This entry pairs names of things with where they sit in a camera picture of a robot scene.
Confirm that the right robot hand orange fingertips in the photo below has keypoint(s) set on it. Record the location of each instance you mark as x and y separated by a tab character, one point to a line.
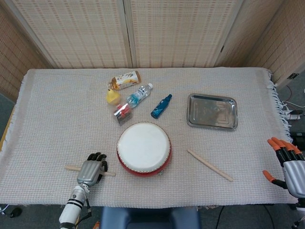
294	171

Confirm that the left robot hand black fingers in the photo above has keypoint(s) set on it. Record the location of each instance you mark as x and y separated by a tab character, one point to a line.
90	170

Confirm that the wooden drumstick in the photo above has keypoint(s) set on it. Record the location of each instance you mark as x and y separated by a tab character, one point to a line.
209	165
71	167

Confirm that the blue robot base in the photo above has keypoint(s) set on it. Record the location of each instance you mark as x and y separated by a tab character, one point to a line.
150	218

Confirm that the red drum white skin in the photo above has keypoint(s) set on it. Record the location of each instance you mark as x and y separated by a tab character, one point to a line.
143	148

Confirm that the rectangular metal tray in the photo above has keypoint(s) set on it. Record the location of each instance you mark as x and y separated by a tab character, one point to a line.
212	111

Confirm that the black box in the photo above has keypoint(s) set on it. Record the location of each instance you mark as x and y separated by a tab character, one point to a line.
299	135

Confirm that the white power strip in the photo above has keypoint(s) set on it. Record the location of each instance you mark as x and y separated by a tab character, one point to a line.
294	117

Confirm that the small orange object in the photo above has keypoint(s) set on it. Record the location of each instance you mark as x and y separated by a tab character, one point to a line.
97	225

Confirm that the white woven tablecloth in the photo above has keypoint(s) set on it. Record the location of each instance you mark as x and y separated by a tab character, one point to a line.
59	119

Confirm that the clear plastic box red contents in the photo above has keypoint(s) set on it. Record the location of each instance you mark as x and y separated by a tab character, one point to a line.
122	113

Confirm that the yellow toy pear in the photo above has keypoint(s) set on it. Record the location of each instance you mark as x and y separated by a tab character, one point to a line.
112	97

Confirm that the clear water bottle blue label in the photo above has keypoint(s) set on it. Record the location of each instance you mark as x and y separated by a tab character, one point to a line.
138	95

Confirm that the small blue bottle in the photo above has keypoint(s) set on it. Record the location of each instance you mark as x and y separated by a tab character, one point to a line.
159	107

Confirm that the black label plate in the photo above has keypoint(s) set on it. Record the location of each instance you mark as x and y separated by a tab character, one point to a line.
293	75

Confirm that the biscuit snack packet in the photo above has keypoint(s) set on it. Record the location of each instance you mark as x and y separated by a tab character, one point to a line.
125	80

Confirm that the woven folding screen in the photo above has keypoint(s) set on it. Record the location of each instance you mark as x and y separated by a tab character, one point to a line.
71	35

